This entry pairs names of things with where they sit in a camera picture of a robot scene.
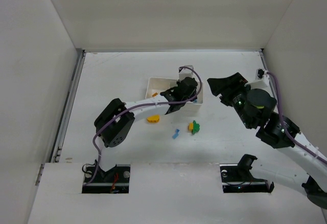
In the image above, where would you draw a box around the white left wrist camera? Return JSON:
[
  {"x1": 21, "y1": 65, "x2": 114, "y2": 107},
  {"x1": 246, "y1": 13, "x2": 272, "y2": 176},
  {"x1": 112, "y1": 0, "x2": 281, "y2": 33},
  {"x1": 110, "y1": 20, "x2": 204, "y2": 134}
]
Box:
[{"x1": 178, "y1": 65, "x2": 194, "y2": 81}]

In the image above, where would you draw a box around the white three-compartment container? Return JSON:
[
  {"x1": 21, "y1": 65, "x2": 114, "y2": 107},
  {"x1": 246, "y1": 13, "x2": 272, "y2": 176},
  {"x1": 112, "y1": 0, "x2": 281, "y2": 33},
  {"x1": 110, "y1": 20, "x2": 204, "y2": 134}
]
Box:
[{"x1": 145, "y1": 77, "x2": 203, "y2": 113}]

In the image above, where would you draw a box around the yellow green lego cluster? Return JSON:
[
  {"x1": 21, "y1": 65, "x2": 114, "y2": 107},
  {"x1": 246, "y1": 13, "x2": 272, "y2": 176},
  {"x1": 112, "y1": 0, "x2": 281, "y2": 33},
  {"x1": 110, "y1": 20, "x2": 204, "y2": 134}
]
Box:
[{"x1": 188, "y1": 120, "x2": 200, "y2": 135}]

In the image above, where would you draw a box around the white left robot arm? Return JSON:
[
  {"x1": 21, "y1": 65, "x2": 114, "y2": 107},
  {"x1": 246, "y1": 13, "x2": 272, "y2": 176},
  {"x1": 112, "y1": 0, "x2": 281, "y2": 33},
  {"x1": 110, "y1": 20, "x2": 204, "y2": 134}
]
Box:
[{"x1": 88, "y1": 77, "x2": 202, "y2": 184}]

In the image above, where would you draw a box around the yellow rounded lego brick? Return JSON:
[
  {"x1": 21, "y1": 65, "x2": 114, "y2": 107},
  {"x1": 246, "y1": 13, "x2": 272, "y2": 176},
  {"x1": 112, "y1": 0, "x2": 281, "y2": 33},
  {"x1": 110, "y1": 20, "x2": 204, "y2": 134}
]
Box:
[{"x1": 147, "y1": 115, "x2": 160, "y2": 123}]

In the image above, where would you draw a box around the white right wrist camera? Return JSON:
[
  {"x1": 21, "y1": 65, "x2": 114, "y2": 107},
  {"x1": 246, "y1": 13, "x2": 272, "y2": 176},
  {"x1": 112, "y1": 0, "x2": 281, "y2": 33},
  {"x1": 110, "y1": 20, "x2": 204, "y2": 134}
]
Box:
[{"x1": 246, "y1": 68, "x2": 270, "y2": 89}]

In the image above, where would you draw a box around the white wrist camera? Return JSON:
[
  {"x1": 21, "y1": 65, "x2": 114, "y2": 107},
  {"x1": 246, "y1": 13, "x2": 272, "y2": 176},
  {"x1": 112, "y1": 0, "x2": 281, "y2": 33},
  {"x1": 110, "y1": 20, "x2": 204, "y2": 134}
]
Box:
[
  {"x1": 246, "y1": 68, "x2": 270, "y2": 89},
  {"x1": 178, "y1": 65, "x2": 194, "y2": 81}
]

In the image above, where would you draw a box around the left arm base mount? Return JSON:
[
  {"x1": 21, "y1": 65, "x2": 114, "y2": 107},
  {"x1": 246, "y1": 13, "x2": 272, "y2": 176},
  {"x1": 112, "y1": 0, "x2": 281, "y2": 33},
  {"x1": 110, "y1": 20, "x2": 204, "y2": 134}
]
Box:
[{"x1": 82, "y1": 164, "x2": 131, "y2": 194}]

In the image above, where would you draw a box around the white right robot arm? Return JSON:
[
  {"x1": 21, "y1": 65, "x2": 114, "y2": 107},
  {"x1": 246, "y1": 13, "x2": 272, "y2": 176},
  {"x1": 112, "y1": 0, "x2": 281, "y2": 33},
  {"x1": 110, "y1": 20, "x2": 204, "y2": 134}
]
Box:
[{"x1": 207, "y1": 69, "x2": 326, "y2": 209}]

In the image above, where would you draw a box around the small blue lego pair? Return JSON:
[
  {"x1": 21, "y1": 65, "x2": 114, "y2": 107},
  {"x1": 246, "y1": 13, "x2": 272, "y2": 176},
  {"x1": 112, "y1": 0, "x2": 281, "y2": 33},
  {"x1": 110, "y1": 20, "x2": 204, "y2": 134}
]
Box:
[{"x1": 172, "y1": 129, "x2": 180, "y2": 139}]

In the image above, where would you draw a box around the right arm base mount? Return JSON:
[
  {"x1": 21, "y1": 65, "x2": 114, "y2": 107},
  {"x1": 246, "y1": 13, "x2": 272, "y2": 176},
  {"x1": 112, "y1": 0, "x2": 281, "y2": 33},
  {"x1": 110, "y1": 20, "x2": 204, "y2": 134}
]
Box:
[{"x1": 220, "y1": 154, "x2": 274, "y2": 193}]

